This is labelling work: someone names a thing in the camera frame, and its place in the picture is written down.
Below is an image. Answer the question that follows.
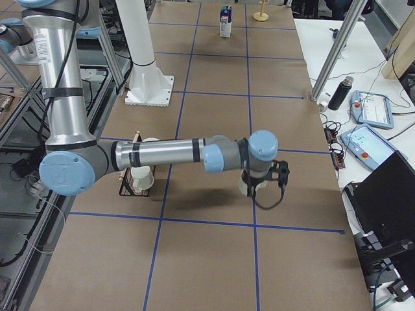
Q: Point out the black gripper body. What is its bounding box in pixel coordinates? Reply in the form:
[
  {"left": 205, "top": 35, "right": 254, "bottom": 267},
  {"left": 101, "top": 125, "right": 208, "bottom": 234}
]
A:
[{"left": 242, "top": 160, "right": 272, "bottom": 186}]

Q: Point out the white ribbed mug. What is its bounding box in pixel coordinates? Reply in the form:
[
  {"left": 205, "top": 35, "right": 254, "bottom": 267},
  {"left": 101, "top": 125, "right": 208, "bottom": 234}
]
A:
[{"left": 238, "top": 171, "right": 268, "bottom": 196}]

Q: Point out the blue white milk carton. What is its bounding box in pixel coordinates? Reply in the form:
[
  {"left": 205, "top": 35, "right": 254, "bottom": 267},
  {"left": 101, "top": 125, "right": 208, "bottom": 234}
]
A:
[{"left": 219, "top": 5, "right": 232, "bottom": 38}]

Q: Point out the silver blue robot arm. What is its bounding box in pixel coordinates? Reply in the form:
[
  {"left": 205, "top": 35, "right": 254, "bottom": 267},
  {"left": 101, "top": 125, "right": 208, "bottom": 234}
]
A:
[
  {"left": 20, "top": 1, "right": 283, "bottom": 197},
  {"left": 1, "top": 17, "right": 36, "bottom": 59}
]

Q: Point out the white upturned cup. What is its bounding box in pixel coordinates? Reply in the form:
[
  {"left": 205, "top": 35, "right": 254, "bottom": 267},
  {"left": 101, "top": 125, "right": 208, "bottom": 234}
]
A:
[{"left": 142, "top": 137, "right": 160, "bottom": 143}]

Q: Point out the black orange power strip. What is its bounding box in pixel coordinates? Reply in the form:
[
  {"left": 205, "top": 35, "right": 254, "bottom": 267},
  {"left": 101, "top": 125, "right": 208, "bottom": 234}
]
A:
[{"left": 324, "top": 128, "right": 346, "bottom": 171}]

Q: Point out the near teach pendant tablet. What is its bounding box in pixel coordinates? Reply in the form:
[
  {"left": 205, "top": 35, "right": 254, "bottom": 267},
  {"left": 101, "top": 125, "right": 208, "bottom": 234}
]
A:
[{"left": 340, "top": 124, "right": 398, "bottom": 171}]

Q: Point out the teach pendant tablet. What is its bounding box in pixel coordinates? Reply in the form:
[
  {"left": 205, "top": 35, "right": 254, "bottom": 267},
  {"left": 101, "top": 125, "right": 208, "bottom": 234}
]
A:
[
  {"left": 340, "top": 124, "right": 398, "bottom": 171},
  {"left": 351, "top": 90, "right": 394, "bottom": 130}
]

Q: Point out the black water bottle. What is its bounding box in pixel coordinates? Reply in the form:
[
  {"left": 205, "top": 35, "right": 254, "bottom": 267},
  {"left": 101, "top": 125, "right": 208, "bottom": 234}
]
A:
[{"left": 328, "top": 76, "right": 354, "bottom": 111}]

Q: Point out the brown paper table mat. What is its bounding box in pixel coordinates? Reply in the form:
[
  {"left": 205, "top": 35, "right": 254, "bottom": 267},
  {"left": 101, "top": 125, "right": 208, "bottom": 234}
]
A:
[{"left": 31, "top": 1, "right": 371, "bottom": 310}]

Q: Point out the black laptop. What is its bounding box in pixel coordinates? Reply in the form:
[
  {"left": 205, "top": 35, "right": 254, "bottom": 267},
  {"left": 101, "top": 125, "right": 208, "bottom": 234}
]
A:
[{"left": 343, "top": 151, "right": 415, "bottom": 247}]

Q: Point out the far teach pendant tablet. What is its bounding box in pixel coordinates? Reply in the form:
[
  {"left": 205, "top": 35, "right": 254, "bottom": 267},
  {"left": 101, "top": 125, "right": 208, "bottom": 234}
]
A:
[{"left": 351, "top": 90, "right": 394, "bottom": 130}]

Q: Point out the white mug with lettering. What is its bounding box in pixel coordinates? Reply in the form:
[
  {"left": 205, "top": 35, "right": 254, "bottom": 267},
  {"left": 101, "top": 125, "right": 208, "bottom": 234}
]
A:
[{"left": 130, "top": 166, "right": 154, "bottom": 193}]

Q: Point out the wooden stand with round base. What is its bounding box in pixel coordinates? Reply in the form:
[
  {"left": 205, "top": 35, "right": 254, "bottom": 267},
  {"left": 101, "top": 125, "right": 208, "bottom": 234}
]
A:
[{"left": 252, "top": 0, "right": 269, "bottom": 22}]

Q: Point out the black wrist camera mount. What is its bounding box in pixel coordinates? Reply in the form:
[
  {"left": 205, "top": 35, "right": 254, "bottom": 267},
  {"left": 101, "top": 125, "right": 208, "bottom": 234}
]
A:
[{"left": 270, "top": 160, "right": 290, "bottom": 189}]

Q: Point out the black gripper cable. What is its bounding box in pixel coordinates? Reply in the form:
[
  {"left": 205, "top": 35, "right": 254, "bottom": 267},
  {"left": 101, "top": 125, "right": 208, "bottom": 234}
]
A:
[{"left": 244, "top": 161, "right": 286, "bottom": 211}]

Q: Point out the aluminium frame post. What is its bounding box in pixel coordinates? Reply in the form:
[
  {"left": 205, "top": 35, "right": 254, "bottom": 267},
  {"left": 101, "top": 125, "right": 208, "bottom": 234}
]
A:
[{"left": 310, "top": 0, "right": 367, "bottom": 102}]

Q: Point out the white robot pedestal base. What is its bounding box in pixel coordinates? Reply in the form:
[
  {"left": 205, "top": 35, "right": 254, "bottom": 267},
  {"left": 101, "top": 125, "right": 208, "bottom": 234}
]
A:
[{"left": 116, "top": 0, "right": 174, "bottom": 107}]

